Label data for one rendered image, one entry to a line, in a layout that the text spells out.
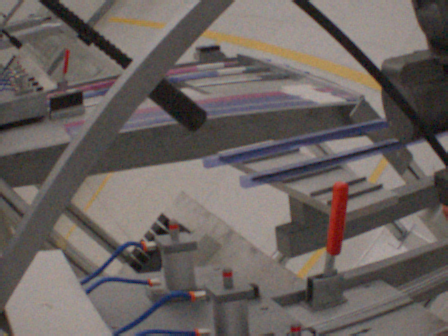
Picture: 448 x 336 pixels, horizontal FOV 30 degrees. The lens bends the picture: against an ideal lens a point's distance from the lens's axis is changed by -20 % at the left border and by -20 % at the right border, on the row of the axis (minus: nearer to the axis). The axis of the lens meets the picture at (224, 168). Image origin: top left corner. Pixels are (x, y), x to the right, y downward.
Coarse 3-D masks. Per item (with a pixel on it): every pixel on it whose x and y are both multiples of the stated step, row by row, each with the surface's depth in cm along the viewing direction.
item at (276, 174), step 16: (368, 144) 109; (384, 144) 109; (400, 144) 110; (304, 160) 107; (320, 160) 106; (336, 160) 107; (352, 160) 107; (240, 176) 104; (256, 176) 104; (272, 176) 104; (288, 176) 105
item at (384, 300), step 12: (432, 276) 77; (444, 276) 77; (396, 288) 77; (408, 288) 76; (420, 288) 76; (372, 300) 75; (384, 300) 75; (396, 300) 76; (336, 312) 75; (348, 312) 74; (360, 312) 74; (372, 312) 75; (312, 324) 73; (324, 324) 73; (336, 324) 74
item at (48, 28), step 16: (16, 32) 541; (32, 32) 488; (48, 32) 492; (64, 32) 492; (0, 48) 482; (80, 48) 573; (80, 64) 575; (96, 64) 579; (112, 64) 507; (48, 80) 499; (16, 192) 506; (32, 192) 510
